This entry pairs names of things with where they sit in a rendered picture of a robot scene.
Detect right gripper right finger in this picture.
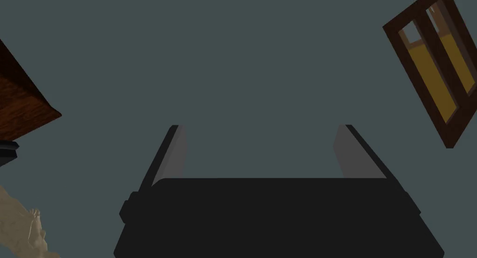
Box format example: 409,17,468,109
333,124,399,183

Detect beige crumpled cloth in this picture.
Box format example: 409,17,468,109
0,185,60,258

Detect dark wooden framed window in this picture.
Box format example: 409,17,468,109
382,0,477,149

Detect brown wooden cabinet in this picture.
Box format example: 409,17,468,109
0,39,63,168

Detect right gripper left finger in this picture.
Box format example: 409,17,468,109
138,124,188,193

